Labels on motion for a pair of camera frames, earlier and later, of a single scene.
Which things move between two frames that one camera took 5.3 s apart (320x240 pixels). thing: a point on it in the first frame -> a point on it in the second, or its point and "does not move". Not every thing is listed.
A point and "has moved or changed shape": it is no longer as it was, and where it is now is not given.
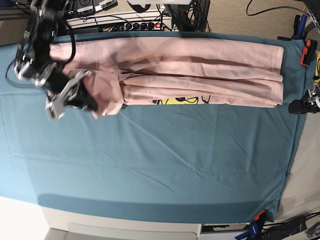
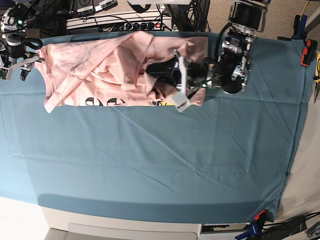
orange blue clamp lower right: [255, 228] does not move
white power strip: [134, 27] does not move
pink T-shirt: [146, 71] has moved or changed shape
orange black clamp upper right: [308, 52] does not move
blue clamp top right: [300, 23] does not move
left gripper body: [62, 86] -> [15, 54]
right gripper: [309, 103] -> [189, 76]
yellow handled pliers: [316, 78] does not move
